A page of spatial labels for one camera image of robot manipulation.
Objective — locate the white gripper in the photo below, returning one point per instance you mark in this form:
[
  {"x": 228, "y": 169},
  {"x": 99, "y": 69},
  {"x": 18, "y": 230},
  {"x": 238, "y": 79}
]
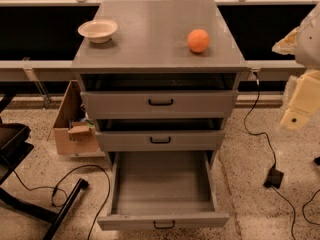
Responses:
[{"x": 310, "y": 45}]

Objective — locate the grey middle drawer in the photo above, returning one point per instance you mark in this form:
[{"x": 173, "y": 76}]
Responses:
[{"x": 121, "y": 141}]

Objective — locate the grey railing beam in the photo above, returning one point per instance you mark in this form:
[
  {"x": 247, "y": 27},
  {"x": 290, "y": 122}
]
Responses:
[{"x": 67, "y": 70}]

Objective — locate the grey open bottom drawer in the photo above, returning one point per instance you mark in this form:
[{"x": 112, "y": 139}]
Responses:
[{"x": 162, "y": 190}]

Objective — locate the white paper bowl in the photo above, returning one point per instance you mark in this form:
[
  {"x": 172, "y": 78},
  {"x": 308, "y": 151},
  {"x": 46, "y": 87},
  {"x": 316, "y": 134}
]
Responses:
[{"x": 98, "y": 31}]

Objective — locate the grey drawer cabinet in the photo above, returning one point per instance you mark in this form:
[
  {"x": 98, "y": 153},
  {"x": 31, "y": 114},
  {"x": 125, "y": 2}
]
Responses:
[{"x": 156, "y": 32}]

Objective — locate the grey top drawer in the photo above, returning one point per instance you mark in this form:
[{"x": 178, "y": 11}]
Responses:
[{"x": 158, "y": 105}]

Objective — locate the black chair base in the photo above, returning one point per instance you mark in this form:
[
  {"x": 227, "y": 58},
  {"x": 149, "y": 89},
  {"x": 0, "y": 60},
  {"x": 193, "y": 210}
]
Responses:
[{"x": 43, "y": 178}]

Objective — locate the black power adapter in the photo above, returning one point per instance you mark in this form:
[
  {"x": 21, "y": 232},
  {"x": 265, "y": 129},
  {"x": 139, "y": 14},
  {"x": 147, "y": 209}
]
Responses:
[{"x": 274, "y": 178}]

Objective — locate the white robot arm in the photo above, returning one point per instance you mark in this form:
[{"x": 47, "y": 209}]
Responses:
[{"x": 304, "y": 43}]

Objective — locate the cardboard box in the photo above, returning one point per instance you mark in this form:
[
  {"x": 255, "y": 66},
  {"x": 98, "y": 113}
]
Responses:
[{"x": 73, "y": 137}]

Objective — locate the orange fruit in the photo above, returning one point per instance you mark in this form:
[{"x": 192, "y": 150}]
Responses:
[{"x": 198, "y": 40}]

